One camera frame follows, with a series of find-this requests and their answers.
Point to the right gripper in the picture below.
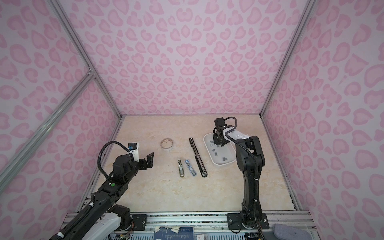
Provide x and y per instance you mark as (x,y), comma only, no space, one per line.
(216,142)

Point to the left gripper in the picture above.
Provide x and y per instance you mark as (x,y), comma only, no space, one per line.
(144,166)

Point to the black stapler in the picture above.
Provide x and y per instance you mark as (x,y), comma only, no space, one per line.
(198,158)

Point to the beige staple box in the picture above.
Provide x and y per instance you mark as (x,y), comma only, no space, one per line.
(181,168)

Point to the blue staple box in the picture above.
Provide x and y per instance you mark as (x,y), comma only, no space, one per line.
(191,169)

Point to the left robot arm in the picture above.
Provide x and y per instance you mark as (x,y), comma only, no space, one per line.
(124,169)

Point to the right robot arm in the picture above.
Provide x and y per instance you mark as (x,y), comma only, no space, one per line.
(250,161)

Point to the white plastic tray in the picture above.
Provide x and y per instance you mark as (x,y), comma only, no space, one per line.
(227,151)

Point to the clear tape roll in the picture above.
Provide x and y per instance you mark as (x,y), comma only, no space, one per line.
(167,144)

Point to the grey cloth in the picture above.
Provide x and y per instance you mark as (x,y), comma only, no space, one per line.
(283,232)

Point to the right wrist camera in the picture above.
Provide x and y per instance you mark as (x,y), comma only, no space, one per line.
(220,123)

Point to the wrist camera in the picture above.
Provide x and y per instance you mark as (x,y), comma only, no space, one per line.
(134,150)
(220,123)

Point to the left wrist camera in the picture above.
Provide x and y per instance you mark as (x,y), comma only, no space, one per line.
(134,150)

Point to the blue box on rail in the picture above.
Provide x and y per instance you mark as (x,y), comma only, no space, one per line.
(177,233)

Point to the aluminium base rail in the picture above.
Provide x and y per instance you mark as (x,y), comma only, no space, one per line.
(120,222)

